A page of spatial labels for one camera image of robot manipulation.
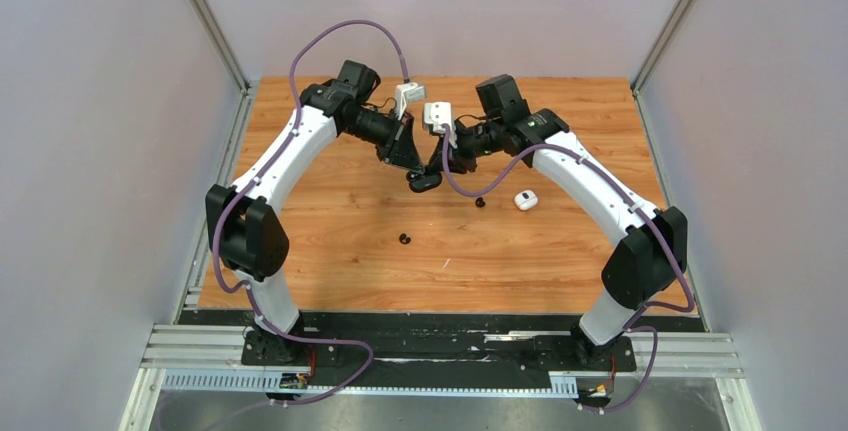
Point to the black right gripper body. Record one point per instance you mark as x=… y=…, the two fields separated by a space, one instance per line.
x=464 y=156

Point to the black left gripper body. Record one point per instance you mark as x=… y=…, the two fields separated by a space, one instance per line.
x=390 y=149

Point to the white earbud charging case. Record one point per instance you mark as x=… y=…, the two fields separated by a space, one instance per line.
x=526 y=200

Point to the black earbud case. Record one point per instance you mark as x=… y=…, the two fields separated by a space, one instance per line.
x=423 y=183

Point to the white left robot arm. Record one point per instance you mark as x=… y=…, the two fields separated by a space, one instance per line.
x=244 y=227

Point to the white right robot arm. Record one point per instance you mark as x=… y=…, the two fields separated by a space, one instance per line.
x=646 y=268

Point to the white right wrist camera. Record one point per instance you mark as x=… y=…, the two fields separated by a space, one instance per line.
x=438 y=120

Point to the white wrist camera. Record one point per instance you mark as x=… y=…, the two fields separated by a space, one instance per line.
x=438 y=120
x=405 y=94

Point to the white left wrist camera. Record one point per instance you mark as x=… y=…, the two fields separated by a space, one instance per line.
x=405 y=94

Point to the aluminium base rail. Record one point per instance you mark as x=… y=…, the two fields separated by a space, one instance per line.
x=428 y=363

